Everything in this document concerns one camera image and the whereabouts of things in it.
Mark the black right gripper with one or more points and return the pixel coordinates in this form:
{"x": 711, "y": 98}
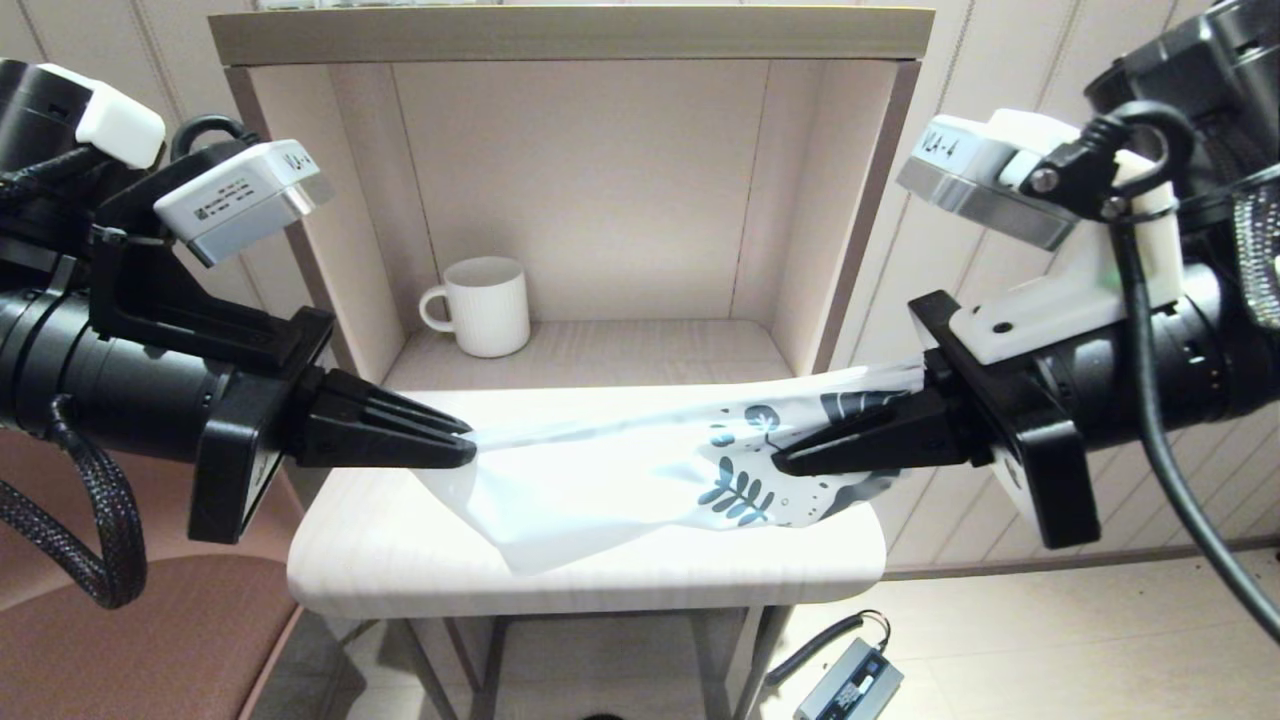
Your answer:
{"x": 1060, "y": 410}

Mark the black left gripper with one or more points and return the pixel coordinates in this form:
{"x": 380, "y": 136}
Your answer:
{"x": 120, "y": 390}

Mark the white floral plastic bag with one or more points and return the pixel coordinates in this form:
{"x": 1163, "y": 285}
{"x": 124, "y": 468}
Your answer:
{"x": 600, "y": 480}

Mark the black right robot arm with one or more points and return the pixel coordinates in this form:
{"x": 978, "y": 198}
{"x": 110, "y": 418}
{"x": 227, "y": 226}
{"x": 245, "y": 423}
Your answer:
{"x": 1200, "y": 60}

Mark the white ribbed ceramic mug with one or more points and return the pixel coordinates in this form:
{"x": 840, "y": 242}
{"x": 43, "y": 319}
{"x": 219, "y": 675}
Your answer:
{"x": 490, "y": 310}

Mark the grey black power adapter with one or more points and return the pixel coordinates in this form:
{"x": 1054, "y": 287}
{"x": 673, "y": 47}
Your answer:
{"x": 850, "y": 685}

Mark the brown upholstered chair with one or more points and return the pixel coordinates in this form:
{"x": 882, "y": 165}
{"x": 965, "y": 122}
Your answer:
{"x": 180, "y": 650}

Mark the light wooden shelf desk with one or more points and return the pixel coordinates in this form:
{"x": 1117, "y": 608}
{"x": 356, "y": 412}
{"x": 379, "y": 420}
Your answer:
{"x": 600, "y": 200}

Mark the white right camera bracket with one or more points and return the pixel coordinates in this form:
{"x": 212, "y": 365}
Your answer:
{"x": 1060, "y": 300}

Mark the black left camera bracket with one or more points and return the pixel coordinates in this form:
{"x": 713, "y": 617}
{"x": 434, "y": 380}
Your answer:
{"x": 150, "y": 300}

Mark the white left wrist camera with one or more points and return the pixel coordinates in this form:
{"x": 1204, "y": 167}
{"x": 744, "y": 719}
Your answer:
{"x": 240, "y": 200}

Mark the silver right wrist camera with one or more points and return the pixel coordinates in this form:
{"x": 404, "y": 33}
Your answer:
{"x": 990, "y": 180}

